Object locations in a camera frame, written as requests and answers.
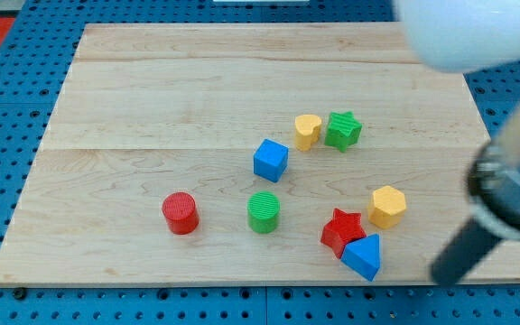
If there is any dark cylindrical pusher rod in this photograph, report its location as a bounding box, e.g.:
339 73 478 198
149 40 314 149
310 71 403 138
430 218 503 286

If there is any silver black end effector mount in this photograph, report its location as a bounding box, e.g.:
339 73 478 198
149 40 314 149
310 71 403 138
466 97 520 241

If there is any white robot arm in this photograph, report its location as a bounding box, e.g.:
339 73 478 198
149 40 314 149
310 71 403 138
394 0 520 285

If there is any blue triangle block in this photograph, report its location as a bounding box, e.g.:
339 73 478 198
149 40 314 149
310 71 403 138
340 234 381 282

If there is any yellow hexagon block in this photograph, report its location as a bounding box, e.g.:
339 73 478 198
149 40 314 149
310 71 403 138
367 186 407 229

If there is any red star block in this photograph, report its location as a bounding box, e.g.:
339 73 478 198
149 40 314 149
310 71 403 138
320 208 367 259

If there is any green star block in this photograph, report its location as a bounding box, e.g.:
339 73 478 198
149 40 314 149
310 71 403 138
324 111 363 153

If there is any yellow heart block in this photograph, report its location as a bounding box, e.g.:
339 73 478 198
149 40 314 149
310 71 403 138
294 115 322 152

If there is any green cylinder block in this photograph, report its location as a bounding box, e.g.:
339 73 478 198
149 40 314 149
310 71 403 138
247 191 281 234

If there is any blue cube block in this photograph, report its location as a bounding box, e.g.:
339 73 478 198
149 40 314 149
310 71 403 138
253 139 289 182

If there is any wooden board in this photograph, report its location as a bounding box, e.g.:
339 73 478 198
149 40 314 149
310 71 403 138
0 22 520 289

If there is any red cylinder block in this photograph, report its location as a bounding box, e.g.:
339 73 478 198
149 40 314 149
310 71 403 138
162 191 200 235

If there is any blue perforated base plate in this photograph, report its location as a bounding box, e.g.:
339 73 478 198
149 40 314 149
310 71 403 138
0 0 520 324

